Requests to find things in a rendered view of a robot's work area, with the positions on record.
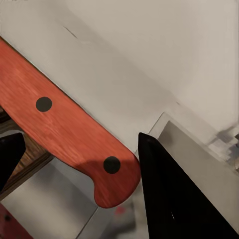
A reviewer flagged parer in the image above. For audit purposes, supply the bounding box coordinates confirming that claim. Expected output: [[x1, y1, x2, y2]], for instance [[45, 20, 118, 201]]
[[0, 36, 141, 209]]

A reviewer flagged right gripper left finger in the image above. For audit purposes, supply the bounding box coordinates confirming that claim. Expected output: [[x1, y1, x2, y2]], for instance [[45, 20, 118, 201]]
[[0, 132, 26, 192]]

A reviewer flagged cutting board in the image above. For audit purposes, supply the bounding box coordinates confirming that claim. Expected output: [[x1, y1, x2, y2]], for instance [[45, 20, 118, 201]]
[[0, 106, 51, 193]]

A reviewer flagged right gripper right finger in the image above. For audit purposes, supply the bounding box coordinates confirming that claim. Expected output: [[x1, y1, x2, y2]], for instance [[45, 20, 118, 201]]
[[138, 132, 239, 239]]

